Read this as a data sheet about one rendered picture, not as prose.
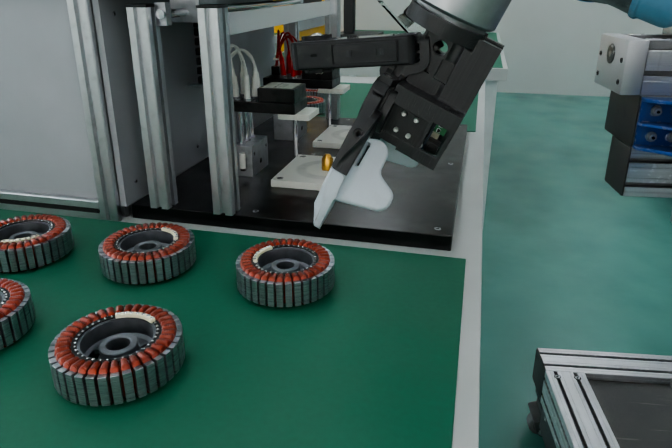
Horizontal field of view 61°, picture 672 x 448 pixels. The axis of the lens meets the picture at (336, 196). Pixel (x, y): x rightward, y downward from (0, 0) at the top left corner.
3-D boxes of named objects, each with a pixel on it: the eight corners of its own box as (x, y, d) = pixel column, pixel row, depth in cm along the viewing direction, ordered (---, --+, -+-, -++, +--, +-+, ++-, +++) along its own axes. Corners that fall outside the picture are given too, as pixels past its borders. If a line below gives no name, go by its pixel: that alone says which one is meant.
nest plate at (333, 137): (397, 133, 124) (397, 128, 124) (386, 152, 110) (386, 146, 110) (331, 129, 127) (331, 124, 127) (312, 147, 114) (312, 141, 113)
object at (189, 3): (218, 20, 85) (216, -9, 84) (200, 22, 80) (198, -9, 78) (191, 19, 86) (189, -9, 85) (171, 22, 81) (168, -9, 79)
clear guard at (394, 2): (433, 29, 95) (436, -9, 93) (418, 43, 74) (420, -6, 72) (252, 25, 103) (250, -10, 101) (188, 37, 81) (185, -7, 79)
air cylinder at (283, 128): (307, 132, 125) (307, 107, 123) (297, 141, 118) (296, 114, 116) (285, 131, 126) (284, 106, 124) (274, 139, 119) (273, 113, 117)
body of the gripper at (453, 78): (428, 178, 49) (501, 50, 43) (342, 130, 50) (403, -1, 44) (443, 153, 56) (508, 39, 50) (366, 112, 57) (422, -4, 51)
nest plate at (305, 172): (378, 166, 102) (378, 159, 102) (361, 194, 88) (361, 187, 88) (298, 160, 105) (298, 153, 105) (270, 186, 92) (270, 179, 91)
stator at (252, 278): (348, 272, 69) (348, 244, 67) (310, 319, 59) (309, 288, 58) (266, 256, 73) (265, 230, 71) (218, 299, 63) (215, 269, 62)
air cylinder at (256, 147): (269, 164, 103) (267, 134, 101) (253, 177, 96) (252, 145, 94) (243, 162, 104) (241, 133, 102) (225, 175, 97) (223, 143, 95)
